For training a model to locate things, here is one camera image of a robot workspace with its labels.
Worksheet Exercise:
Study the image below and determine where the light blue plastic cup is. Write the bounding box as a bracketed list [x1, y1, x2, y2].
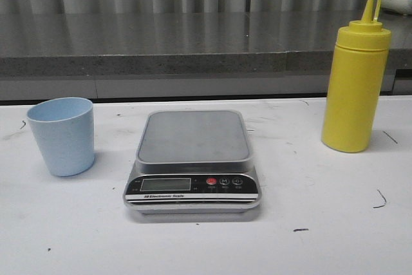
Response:
[26, 97, 95, 177]

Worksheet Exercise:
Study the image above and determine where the silver electronic kitchen scale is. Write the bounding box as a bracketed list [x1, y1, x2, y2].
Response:
[123, 110, 261, 214]

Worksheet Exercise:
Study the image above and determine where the yellow squeeze bottle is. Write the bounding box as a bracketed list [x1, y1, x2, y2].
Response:
[321, 0, 391, 153]

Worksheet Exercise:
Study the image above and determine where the grey stone counter ledge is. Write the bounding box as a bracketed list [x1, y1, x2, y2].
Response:
[0, 10, 412, 100]

